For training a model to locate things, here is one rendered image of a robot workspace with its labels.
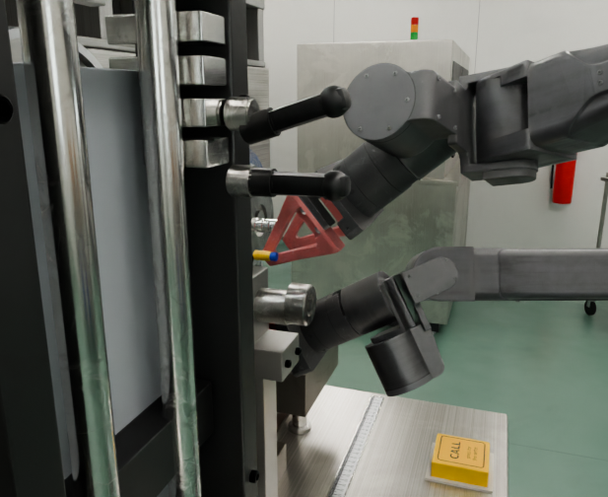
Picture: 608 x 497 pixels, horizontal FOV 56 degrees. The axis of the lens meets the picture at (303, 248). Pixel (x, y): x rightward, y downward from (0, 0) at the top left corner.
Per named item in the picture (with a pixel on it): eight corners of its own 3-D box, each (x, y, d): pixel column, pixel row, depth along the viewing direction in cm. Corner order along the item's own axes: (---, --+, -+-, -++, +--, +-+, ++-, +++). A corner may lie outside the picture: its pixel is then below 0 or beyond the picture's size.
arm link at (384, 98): (542, 182, 46) (539, 78, 47) (510, 149, 36) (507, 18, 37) (401, 194, 52) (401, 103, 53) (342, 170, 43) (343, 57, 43)
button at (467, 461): (487, 489, 72) (489, 472, 71) (430, 477, 74) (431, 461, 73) (489, 457, 78) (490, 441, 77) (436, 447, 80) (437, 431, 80)
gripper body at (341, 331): (324, 341, 72) (375, 319, 69) (298, 378, 63) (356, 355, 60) (300, 296, 72) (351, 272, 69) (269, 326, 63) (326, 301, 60)
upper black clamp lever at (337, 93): (349, 112, 23) (340, 80, 23) (242, 147, 25) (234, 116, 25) (357, 112, 25) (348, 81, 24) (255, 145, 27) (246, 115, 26)
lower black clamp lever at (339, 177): (345, 204, 24) (346, 173, 24) (237, 198, 26) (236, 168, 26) (353, 199, 26) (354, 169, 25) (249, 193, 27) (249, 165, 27)
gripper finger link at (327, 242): (304, 273, 59) (374, 220, 55) (279, 296, 52) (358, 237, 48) (262, 221, 59) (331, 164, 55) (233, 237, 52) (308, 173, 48)
